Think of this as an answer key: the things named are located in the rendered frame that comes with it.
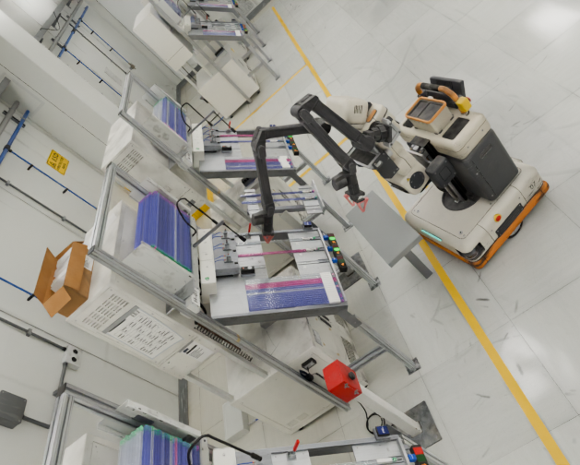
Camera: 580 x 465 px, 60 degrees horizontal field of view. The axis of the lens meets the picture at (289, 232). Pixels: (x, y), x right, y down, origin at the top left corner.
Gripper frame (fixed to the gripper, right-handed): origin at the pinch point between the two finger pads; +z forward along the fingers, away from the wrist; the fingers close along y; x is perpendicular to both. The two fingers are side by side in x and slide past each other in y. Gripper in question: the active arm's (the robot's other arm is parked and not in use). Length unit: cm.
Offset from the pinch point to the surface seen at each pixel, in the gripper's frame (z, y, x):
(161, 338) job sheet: 11, 60, -62
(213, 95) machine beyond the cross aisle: 77, -440, -9
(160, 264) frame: -28, 50, -59
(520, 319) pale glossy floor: 9, 74, 129
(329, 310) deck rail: 2, 60, 24
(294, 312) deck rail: 1, 60, 5
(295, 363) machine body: 42, 60, 9
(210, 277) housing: -6, 36, -36
